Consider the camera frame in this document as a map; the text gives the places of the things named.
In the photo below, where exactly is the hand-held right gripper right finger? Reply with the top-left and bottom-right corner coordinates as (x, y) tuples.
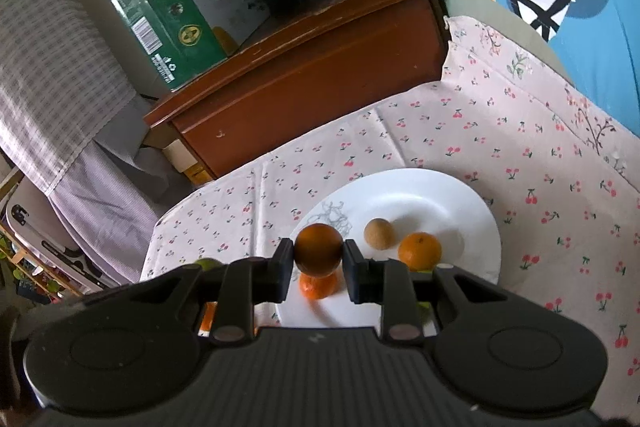
(342, 238), (521, 343)

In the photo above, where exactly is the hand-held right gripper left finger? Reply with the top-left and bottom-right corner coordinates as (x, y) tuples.
(120, 238), (295, 347)

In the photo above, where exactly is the tan kiwi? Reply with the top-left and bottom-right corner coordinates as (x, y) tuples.
(363, 218), (398, 252)

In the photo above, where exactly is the white plate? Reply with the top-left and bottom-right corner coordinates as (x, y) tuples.
(276, 168), (502, 339)

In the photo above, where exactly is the cardboard box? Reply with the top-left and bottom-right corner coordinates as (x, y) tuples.
(162, 139), (217, 188)

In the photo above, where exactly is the grey cloth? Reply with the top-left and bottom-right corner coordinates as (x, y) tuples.
(97, 94), (201, 210)

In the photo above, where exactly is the cherry print tablecloth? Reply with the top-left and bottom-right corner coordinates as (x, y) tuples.
(140, 82), (640, 408)

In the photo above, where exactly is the lilac gingham cloth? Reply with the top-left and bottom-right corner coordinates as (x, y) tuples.
(47, 127), (196, 286)

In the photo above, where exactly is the brown wooden cabinet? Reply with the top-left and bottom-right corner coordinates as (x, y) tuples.
(142, 0), (451, 180)

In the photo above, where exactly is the floral branch print cloth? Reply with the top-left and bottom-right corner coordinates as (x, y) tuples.
(442, 14), (640, 198)

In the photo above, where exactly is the green printed carton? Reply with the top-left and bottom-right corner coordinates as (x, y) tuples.
(106, 0), (273, 94)

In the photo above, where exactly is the grey-green bed sheet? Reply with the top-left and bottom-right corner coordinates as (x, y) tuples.
(442, 0), (576, 84)

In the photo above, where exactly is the plaid cloth with lace trim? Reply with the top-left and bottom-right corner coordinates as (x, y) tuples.
(0, 0), (137, 196)

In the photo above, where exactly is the white folding frame black trim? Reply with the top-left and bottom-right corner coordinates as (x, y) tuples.
(5, 202), (108, 291)

